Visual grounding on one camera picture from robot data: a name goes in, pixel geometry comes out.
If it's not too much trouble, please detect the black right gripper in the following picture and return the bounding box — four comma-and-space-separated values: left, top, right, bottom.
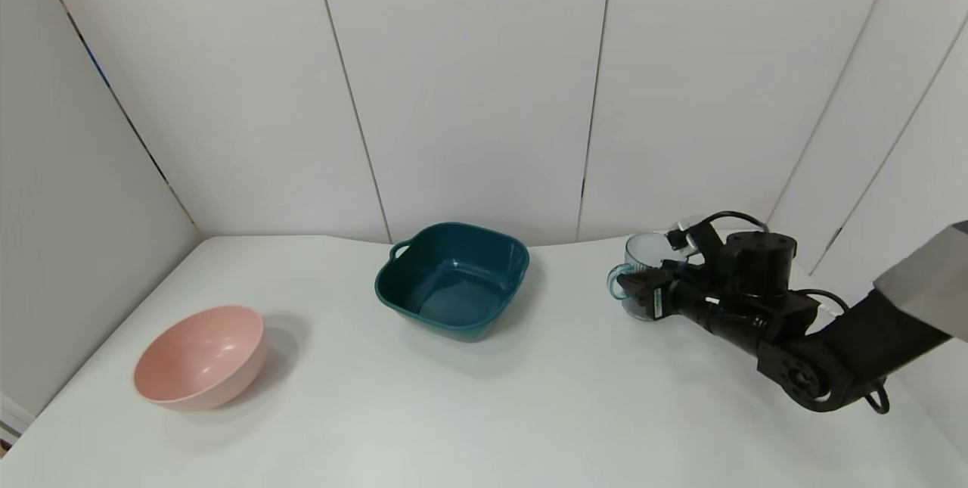
616, 259, 729, 322

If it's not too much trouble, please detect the translucent blue ribbed plastic cup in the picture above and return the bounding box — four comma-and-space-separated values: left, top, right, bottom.
609, 233, 685, 322

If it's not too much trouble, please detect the pink round bowl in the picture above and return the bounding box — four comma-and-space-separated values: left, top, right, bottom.
134, 305, 268, 412

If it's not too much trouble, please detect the teal square plastic basin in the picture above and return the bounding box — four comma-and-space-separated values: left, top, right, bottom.
374, 222, 530, 343

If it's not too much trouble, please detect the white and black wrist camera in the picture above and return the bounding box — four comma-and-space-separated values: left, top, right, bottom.
665, 217, 725, 269

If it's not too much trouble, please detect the black camera cable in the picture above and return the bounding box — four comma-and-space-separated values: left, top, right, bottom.
700, 210, 771, 235

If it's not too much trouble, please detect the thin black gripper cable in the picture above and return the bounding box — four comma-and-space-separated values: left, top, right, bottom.
798, 288, 852, 319

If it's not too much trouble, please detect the black cable loop at elbow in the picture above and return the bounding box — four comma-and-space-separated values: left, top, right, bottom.
864, 381, 893, 415

